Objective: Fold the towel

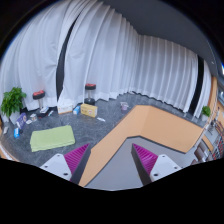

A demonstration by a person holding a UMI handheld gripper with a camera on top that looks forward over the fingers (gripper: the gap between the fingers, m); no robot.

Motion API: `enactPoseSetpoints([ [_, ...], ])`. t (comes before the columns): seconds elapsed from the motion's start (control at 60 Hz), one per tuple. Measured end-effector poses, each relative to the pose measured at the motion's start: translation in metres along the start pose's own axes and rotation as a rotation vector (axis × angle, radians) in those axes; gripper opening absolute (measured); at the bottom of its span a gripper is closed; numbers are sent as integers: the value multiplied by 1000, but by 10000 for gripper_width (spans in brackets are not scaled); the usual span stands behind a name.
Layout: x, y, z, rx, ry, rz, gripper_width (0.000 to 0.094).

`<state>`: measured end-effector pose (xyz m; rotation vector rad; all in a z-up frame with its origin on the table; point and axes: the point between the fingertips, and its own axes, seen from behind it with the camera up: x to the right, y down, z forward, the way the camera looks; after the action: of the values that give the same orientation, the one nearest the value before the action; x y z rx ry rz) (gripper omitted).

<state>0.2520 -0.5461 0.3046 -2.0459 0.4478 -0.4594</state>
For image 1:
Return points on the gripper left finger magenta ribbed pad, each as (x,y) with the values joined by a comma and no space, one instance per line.
(69,166)

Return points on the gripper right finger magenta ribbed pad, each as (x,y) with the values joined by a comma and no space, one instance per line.
(152,167)

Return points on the green folded towel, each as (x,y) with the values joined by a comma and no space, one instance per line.
(52,138)

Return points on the light blue packet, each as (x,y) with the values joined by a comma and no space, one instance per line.
(77,110)

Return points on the small white tube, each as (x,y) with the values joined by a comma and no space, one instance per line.
(101,119)

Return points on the white flat box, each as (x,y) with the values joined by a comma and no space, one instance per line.
(64,109)

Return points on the yellow cardboard box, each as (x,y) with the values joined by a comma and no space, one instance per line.
(89,110)

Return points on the pink transparent cup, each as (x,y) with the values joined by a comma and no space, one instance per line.
(124,106)

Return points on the purple blue box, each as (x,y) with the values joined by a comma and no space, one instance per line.
(21,120)

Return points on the left red black stool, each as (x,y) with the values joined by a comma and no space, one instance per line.
(39,95)

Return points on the red black stool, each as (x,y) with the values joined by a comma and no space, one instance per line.
(90,88)
(39,95)

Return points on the right red black stool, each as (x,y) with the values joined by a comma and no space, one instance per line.
(90,88)

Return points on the green potted plant right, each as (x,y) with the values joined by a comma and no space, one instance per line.
(206,113)

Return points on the green potted plant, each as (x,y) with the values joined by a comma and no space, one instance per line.
(206,113)
(12,103)

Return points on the green potted plant left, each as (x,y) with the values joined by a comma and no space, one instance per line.
(12,103)

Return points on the white curtain right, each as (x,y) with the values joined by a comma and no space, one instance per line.
(173,74)

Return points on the white curtain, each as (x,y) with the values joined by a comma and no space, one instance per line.
(31,60)
(102,50)
(173,74)

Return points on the white curtain left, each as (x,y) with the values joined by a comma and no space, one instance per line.
(31,60)

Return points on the white curtain middle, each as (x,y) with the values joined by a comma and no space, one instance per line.
(102,50)

